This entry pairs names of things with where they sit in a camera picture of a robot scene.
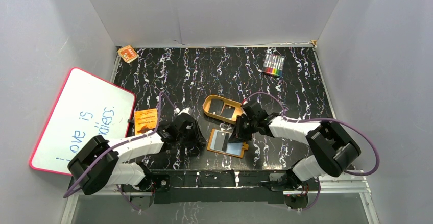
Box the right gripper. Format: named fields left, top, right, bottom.
left=228, top=115, right=258, bottom=143

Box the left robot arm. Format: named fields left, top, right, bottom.
left=67, top=108, right=206, bottom=195

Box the pink framed whiteboard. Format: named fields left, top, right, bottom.
left=29, top=67, right=135, bottom=176

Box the pack of coloured markers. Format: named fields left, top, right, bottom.
left=262, top=54, right=285, bottom=77

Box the tan oval tray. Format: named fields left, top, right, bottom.
left=203, top=95, right=243, bottom=125

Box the orange paperback book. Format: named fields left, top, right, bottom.
left=134, top=108, right=158, bottom=135

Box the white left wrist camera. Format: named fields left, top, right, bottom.
left=176, top=108, right=191, bottom=116

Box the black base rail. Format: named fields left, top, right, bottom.
left=118, top=168, right=322, bottom=213

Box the orange leather card holder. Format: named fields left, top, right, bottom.
left=207, top=129, right=249, bottom=158

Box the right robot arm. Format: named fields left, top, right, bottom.
left=227, top=102, right=361, bottom=190

